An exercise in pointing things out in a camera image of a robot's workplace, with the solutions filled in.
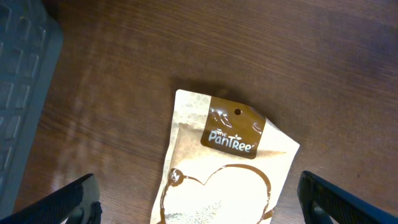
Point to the grey plastic mesh basket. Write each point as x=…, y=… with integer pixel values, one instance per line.
x=31, y=42

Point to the glutinous rice bag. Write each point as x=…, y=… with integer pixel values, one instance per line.
x=225, y=163

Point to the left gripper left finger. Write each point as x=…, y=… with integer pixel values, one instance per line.
x=75, y=203

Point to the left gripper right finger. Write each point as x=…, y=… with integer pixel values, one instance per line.
x=323, y=202

